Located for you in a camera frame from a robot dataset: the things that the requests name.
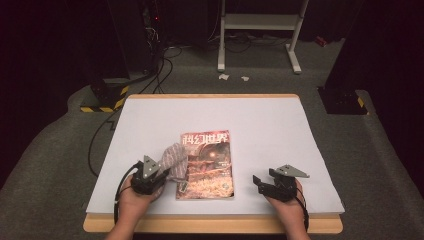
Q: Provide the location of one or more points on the white metal stand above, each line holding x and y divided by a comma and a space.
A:
263, 21

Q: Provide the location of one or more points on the black base with yellow stripes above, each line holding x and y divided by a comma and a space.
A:
106, 96
343, 101

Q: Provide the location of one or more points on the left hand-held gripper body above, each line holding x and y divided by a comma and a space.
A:
146, 181

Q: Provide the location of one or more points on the person's left hand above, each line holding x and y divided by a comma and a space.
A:
136, 200

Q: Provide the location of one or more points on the black equipment rack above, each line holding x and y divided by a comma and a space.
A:
154, 33

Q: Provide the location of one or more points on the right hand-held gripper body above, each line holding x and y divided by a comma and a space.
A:
281, 188

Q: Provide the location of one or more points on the white table sheet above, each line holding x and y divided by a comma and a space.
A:
266, 133

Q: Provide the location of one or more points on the person's right hand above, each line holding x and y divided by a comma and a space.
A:
286, 208

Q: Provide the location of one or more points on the striped pink cloth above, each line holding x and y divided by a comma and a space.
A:
175, 160

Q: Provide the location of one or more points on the glossy magazine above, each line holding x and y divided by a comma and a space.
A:
210, 173

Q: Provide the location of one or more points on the small red object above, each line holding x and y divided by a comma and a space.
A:
321, 41

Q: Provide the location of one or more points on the wooden table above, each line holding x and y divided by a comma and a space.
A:
213, 225

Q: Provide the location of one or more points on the white paper scrap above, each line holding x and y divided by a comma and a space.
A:
223, 77
245, 78

